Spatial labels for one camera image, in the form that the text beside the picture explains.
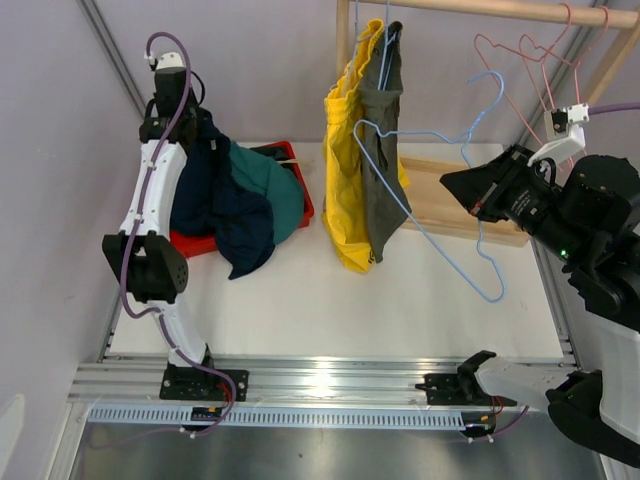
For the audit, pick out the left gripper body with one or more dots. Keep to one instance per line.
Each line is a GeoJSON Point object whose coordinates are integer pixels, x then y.
{"type": "Point", "coordinates": [196, 113]}

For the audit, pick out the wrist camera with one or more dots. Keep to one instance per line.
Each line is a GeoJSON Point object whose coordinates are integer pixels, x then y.
{"type": "Point", "coordinates": [170, 60]}
{"type": "Point", "coordinates": [565, 133]}

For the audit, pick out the olive green shorts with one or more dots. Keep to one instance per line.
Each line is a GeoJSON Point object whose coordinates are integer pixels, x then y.
{"type": "Point", "coordinates": [386, 204]}

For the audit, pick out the yellow shorts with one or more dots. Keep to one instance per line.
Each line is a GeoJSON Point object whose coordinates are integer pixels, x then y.
{"type": "Point", "coordinates": [344, 202]}

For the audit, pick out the aluminium rail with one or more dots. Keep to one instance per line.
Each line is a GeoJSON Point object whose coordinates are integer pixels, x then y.
{"type": "Point", "coordinates": [314, 382]}

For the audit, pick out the wooden clothes rack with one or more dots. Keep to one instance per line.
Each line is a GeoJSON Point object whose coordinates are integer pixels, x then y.
{"type": "Point", "coordinates": [625, 22]}

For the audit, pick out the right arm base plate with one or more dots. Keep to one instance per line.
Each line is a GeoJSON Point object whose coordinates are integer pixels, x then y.
{"type": "Point", "coordinates": [448, 389]}

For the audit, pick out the teal green shorts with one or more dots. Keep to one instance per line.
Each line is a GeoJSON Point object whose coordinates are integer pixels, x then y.
{"type": "Point", "coordinates": [262, 175]}

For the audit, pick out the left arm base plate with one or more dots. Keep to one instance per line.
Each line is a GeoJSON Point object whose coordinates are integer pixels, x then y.
{"type": "Point", "coordinates": [190, 384]}

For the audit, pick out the red plastic bin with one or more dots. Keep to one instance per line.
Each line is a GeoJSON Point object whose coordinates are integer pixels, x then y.
{"type": "Point", "coordinates": [200, 245]}

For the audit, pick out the pink hanger of teal shorts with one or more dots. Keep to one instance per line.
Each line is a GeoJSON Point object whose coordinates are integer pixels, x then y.
{"type": "Point", "coordinates": [534, 57]}

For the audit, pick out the blue hanger of yellow shorts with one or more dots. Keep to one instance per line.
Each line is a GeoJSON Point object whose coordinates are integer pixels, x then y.
{"type": "Point", "coordinates": [355, 30]}

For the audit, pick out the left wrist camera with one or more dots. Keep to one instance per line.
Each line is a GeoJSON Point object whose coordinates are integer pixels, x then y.
{"type": "Point", "coordinates": [170, 60]}

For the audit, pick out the navy blue shorts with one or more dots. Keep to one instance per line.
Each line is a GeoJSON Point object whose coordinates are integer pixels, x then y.
{"type": "Point", "coordinates": [208, 201]}

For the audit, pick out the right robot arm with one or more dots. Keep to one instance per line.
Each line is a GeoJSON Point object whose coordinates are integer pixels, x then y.
{"type": "Point", "coordinates": [590, 224]}

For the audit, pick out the blue hanger of olive shorts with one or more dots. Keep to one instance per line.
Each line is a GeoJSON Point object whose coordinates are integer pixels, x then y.
{"type": "Point", "coordinates": [391, 34]}

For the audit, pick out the slotted cable duct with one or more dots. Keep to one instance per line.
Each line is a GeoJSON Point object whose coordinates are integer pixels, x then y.
{"type": "Point", "coordinates": [412, 419]}

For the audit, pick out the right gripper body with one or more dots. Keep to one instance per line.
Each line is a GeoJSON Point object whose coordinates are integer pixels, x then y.
{"type": "Point", "coordinates": [521, 196]}

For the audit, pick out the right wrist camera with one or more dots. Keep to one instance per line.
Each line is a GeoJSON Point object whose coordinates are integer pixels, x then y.
{"type": "Point", "coordinates": [565, 133]}

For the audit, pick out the dark grey shorts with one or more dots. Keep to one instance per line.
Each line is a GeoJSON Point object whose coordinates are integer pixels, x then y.
{"type": "Point", "coordinates": [278, 153]}

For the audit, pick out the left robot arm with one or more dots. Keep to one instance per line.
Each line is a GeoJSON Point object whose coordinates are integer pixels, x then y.
{"type": "Point", "coordinates": [152, 274]}

